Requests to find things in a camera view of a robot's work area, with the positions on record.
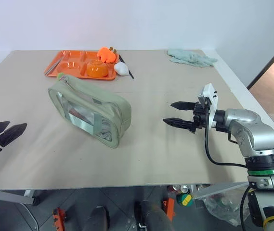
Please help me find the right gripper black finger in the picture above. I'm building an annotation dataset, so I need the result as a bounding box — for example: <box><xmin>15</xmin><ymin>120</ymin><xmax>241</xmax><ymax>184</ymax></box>
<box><xmin>163</xmin><ymin>117</ymin><xmax>195</xmax><ymax>131</ymax></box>
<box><xmin>170</xmin><ymin>101</ymin><xmax>196</xmax><ymax>112</ymax></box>

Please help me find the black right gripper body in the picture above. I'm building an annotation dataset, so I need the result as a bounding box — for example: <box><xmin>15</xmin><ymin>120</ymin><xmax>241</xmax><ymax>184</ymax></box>
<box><xmin>189</xmin><ymin>99</ymin><xmax>211</xmax><ymax>134</ymax></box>

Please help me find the green zippered pouch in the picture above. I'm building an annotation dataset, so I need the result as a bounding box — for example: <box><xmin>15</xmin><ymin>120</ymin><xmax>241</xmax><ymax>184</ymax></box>
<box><xmin>47</xmin><ymin>73</ymin><xmax>132</xmax><ymax>149</ymax></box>

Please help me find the pale green crumpled cloth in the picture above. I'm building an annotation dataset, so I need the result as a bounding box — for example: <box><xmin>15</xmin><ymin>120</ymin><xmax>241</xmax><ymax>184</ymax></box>
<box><xmin>167</xmin><ymin>48</ymin><xmax>218</xmax><ymax>68</ymax></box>

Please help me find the white table leg with caster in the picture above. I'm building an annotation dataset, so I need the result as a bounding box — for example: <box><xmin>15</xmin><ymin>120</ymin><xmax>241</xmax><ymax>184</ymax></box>
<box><xmin>23</xmin><ymin>189</ymin><xmax>40</xmax><ymax>206</ymax></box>

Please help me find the drink cans cluster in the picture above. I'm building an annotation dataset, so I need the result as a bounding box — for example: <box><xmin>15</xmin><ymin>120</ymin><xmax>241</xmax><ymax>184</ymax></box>
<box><xmin>166</xmin><ymin>184</ymin><xmax>191</xmax><ymax>194</ymax></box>

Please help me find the white egg-shaped object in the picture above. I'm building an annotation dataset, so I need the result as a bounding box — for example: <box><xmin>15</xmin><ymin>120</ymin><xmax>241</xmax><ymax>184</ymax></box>
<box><xmin>114</xmin><ymin>62</ymin><xmax>130</xmax><ymax>77</ymax></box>

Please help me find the green and yellow ball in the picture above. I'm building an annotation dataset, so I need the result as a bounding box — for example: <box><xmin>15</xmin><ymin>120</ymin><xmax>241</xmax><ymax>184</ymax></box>
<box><xmin>176</xmin><ymin>193</ymin><xmax>194</xmax><ymax>206</ymax></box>

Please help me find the grey chopstick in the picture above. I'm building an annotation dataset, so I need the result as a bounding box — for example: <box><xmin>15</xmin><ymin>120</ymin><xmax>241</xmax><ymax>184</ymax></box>
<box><xmin>46</xmin><ymin>57</ymin><xmax>63</xmax><ymax>75</ymax></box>
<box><xmin>45</xmin><ymin>56</ymin><xmax>62</xmax><ymax>74</ymax></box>

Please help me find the orange and black floor tool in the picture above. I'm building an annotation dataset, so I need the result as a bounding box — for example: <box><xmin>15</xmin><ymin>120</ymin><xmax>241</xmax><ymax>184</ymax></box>
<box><xmin>161</xmin><ymin>198</ymin><xmax>176</xmax><ymax>221</ymax></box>
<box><xmin>51</xmin><ymin>207</ymin><xmax>68</xmax><ymax>230</ymax></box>

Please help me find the dark door edge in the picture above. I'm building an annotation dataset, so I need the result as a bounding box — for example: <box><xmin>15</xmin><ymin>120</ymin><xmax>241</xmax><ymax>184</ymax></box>
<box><xmin>247</xmin><ymin>35</ymin><xmax>274</xmax><ymax>90</ymax></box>

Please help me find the clear plastic bag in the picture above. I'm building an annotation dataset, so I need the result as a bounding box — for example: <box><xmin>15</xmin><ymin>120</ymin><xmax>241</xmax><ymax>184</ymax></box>
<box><xmin>202</xmin><ymin>189</ymin><xmax>248</xmax><ymax>227</ymax></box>

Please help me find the orange crumpled soft toy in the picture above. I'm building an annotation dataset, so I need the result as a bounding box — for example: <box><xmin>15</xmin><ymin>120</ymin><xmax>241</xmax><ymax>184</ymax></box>
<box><xmin>97</xmin><ymin>47</ymin><xmax>117</xmax><ymax>64</ymax></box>

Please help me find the translucent orange bowl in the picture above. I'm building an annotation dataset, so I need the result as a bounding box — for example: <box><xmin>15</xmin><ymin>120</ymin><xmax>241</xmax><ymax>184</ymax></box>
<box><xmin>86</xmin><ymin>60</ymin><xmax>109</xmax><ymax>78</ymax></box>

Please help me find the orange compartment food tray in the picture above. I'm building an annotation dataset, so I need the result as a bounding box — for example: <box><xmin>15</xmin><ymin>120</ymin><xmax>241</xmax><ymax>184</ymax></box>
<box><xmin>44</xmin><ymin>50</ymin><xmax>120</xmax><ymax>81</ymax></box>

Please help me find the dark rounded shape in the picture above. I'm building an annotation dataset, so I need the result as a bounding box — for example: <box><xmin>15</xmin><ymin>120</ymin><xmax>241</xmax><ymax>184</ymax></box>
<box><xmin>83</xmin><ymin>206</ymin><xmax>110</xmax><ymax>231</ymax></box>
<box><xmin>133</xmin><ymin>200</ymin><xmax>174</xmax><ymax>231</ymax></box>

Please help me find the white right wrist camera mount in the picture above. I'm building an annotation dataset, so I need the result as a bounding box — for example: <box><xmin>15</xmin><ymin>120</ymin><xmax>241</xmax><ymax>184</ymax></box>
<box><xmin>197</xmin><ymin>83</ymin><xmax>218</xmax><ymax>128</ymax></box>

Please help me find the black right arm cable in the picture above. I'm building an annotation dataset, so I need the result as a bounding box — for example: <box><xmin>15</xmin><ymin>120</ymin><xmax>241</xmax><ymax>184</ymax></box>
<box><xmin>204</xmin><ymin>103</ymin><xmax>248</xmax><ymax>168</ymax></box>
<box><xmin>239</xmin><ymin>186</ymin><xmax>255</xmax><ymax>231</ymax></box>

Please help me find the white spoon black handle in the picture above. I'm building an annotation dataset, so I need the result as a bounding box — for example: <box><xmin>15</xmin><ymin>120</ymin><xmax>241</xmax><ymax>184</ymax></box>
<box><xmin>118</xmin><ymin>54</ymin><xmax>135</xmax><ymax>80</ymax></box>

